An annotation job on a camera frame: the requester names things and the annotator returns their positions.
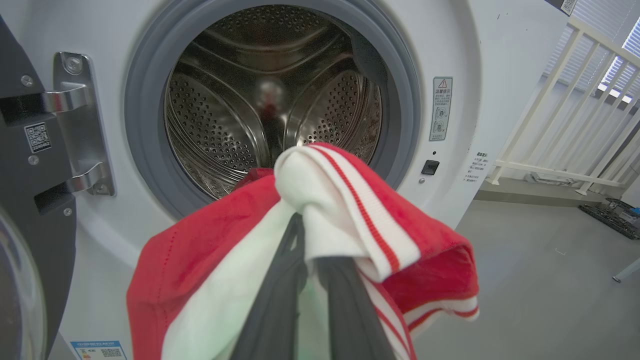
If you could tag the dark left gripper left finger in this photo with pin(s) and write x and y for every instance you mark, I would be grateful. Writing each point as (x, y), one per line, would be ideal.
(275, 310)

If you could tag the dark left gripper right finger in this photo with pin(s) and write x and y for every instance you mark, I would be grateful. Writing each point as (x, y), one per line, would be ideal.
(350, 315)

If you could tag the red white jersey striped cuffs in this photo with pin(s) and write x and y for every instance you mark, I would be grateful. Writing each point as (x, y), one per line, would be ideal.
(340, 210)

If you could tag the black round glass washer door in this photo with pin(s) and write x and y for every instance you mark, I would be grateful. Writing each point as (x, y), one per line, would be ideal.
(30, 200)

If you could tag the black door latch socket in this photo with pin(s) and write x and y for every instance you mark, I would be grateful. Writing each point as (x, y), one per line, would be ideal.
(430, 167)

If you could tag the grey rubber door gasket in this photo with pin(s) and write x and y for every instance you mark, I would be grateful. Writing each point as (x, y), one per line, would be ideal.
(145, 125)

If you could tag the metal door hinge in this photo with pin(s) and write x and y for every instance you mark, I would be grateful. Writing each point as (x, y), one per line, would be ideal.
(82, 130)

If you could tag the white front-load washing machine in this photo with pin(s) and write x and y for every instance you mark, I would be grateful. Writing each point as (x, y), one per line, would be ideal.
(475, 50)

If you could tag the blue energy label sticker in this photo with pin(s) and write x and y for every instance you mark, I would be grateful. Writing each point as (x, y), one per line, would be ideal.
(100, 351)

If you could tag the stainless steel washer drum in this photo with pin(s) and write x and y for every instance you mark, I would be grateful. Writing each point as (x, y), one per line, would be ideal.
(220, 125)

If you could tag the small printed text label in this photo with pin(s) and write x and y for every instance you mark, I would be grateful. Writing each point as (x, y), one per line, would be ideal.
(476, 167)

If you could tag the grey warning label sticker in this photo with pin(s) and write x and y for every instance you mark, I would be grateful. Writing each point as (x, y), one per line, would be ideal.
(441, 110)

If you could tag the white slatted railing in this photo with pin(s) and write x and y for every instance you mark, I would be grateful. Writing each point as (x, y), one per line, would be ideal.
(545, 167)

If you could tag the black floor mat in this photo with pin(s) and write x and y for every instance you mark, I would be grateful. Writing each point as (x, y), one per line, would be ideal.
(610, 220)

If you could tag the white furniture leg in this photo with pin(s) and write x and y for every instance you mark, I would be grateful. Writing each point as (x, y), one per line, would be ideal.
(627, 270)

